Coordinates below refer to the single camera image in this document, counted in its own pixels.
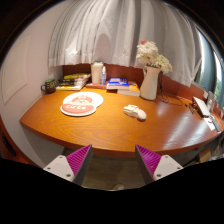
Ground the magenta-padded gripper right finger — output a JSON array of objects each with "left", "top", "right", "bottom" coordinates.
[{"left": 134, "top": 144, "right": 184, "bottom": 185}]

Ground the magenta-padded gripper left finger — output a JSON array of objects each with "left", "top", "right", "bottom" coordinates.
[{"left": 43, "top": 144, "right": 94, "bottom": 187}]

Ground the white computer mouse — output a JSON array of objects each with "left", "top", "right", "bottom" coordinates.
[{"left": 123, "top": 104, "right": 148, "bottom": 121}]

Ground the white pink cartoon mouse pad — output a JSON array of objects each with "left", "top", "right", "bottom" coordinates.
[{"left": 60, "top": 91, "right": 104, "bottom": 118}]

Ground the white flat device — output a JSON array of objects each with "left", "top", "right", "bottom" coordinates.
[{"left": 192, "top": 96, "right": 212, "bottom": 118}]

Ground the yellow and white book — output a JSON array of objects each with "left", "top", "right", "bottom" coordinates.
[{"left": 55, "top": 84, "right": 88, "bottom": 92}]

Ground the dark green mug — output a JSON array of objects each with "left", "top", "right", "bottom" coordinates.
[{"left": 40, "top": 78, "right": 58, "bottom": 94}]

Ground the white ceramic jug vase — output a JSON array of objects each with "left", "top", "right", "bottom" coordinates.
[{"left": 139, "top": 65, "right": 162, "bottom": 101}]

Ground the orange cover book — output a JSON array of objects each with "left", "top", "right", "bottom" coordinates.
[{"left": 117, "top": 83, "right": 141, "bottom": 98}]

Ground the black and white book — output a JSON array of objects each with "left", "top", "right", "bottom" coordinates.
[{"left": 57, "top": 81, "right": 88, "bottom": 87}]

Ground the red-brown flat book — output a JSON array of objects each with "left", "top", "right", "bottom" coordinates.
[{"left": 85, "top": 82, "right": 108, "bottom": 90}]

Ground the yellow and black book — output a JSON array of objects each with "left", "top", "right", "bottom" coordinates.
[{"left": 63, "top": 72, "right": 92, "bottom": 81}]

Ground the blue cover book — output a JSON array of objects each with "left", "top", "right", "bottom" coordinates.
[{"left": 106, "top": 77, "right": 130, "bottom": 90}]

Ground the cream lidded tumbler cup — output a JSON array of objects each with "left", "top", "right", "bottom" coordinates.
[{"left": 90, "top": 61, "right": 105, "bottom": 85}]

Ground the white flower bouquet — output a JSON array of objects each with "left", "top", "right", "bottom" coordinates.
[{"left": 135, "top": 40, "right": 174, "bottom": 75}]

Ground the white pleated curtain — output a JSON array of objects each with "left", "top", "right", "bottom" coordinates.
[{"left": 48, "top": 0, "right": 203, "bottom": 88}]

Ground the black cable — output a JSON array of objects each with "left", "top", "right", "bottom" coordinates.
[{"left": 157, "top": 72, "right": 185, "bottom": 107}]

